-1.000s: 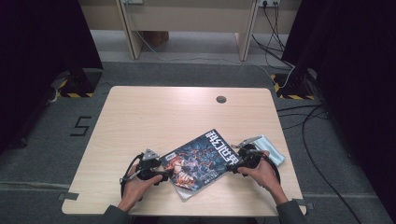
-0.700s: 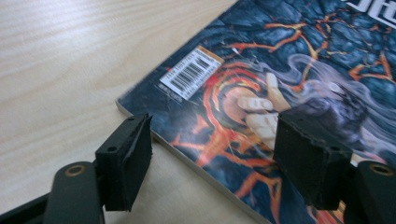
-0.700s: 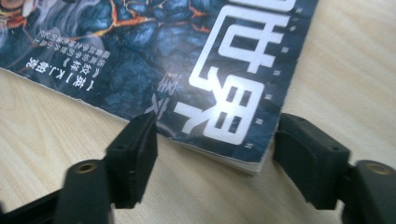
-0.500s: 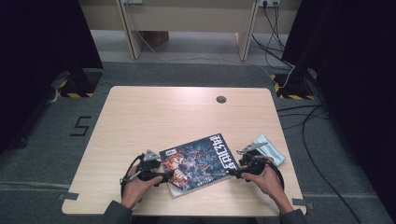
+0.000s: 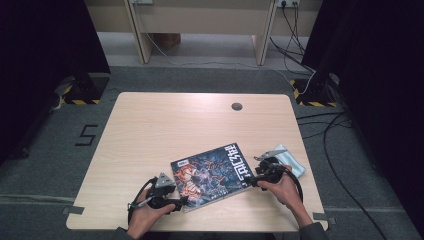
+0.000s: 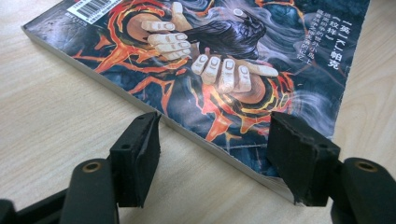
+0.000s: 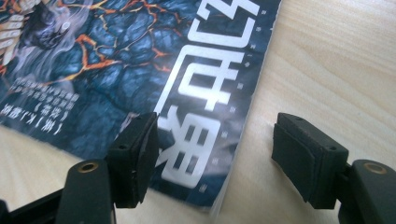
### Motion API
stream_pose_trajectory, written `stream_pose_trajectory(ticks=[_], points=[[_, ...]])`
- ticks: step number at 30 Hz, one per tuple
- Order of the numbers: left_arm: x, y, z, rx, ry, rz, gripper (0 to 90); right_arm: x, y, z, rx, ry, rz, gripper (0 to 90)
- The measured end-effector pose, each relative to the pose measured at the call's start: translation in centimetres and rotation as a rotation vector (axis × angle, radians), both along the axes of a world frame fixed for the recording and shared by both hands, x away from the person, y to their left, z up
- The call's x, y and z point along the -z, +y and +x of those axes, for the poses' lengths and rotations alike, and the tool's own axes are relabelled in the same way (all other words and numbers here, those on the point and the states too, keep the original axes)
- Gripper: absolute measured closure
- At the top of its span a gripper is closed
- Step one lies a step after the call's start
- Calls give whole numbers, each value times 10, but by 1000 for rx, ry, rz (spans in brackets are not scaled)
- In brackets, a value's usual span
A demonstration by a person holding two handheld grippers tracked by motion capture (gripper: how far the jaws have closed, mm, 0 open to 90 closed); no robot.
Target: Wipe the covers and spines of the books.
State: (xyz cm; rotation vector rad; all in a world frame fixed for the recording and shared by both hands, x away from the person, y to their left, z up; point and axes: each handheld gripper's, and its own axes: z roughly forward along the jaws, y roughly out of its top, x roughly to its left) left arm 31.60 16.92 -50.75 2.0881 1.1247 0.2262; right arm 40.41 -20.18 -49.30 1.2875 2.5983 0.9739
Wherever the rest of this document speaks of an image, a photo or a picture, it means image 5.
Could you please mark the person's right hand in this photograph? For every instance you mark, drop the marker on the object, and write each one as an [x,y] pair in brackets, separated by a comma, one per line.
[288,193]

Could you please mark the dark blue illustrated magazine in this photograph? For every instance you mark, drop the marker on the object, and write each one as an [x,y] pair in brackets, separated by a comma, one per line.
[210,176]

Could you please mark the person's left hand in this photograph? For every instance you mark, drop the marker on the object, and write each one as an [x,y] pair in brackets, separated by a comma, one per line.
[146,216]

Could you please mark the grey tape piece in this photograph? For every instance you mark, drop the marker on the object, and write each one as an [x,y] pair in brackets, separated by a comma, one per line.
[73,210]
[325,217]

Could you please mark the beige wooden desk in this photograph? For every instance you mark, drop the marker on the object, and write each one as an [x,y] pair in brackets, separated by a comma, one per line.
[200,20]

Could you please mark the brown cardboard box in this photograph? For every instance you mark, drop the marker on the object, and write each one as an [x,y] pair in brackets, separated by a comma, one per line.
[166,40]

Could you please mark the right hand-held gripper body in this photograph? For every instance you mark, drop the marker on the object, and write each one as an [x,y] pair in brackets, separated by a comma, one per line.
[270,170]

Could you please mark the black stand base hazard stripes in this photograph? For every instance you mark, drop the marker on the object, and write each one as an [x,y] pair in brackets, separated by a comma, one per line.
[85,90]
[315,91]

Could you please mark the black curtain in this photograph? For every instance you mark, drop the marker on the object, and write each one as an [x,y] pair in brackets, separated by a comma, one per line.
[383,83]
[40,66]

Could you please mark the light blue cloth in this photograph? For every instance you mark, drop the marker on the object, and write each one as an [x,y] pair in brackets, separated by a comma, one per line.
[293,163]

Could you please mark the white wall socket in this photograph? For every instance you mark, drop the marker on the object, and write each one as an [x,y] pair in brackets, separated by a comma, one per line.
[288,3]

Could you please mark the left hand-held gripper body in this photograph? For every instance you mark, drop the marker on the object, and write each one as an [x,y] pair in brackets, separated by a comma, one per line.
[161,191]

